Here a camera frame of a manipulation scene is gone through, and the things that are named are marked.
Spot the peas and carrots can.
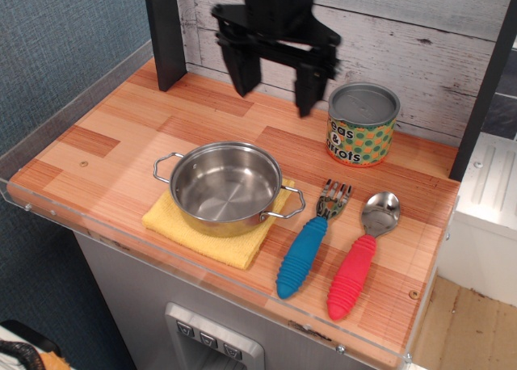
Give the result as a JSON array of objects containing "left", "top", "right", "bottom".
[{"left": 326, "top": 82, "right": 401, "bottom": 168}]

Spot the yellow cloth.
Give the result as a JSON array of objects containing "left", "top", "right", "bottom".
[{"left": 141, "top": 191, "right": 275, "bottom": 270}]

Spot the orange object bottom left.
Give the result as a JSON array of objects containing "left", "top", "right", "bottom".
[{"left": 40, "top": 351, "right": 71, "bottom": 370}]

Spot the white toy sink unit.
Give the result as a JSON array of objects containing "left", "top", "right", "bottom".
[{"left": 437, "top": 133, "right": 516, "bottom": 305}]

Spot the dark right post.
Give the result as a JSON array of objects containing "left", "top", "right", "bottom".
[{"left": 449, "top": 0, "right": 516, "bottom": 182}]

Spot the red handled metal spoon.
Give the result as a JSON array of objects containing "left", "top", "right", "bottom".
[{"left": 326, "top": 191, "right": 401, "bottom": 321}]

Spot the dark left post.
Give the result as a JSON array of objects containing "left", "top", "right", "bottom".
[{"left": 145, "top": 0, "right": 187, "bottom": 91}]

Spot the stainless steel pot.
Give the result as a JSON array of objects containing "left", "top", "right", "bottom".
[{"left": 153, "top": 141, "right": 306, "bottom": 238}]

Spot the blue handled metal fork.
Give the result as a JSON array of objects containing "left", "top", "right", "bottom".
[{"left": 275, "top": 179, "right": 353, "bottom": 299}]

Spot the dark post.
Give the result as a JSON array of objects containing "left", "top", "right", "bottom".
[
  {"left": 449, "top": 0, "right": 516, "bottom": 182},
  {"left": 145, "top": 0, "right": 187, "bottom": 91}
]

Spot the grey cabinet with dispenser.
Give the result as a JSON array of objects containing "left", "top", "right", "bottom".
[{"left": 76, "top": 234, "right": 367, "bottom": 369}]

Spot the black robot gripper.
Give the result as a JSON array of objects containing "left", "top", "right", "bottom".
[{"left": 212, "top": 0, "right": 341, "bottom": 117}]

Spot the clear acrylic guard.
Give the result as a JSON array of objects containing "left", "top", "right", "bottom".
[{"left": 1, "top": 44, "right": 459, "bottom": 369}]

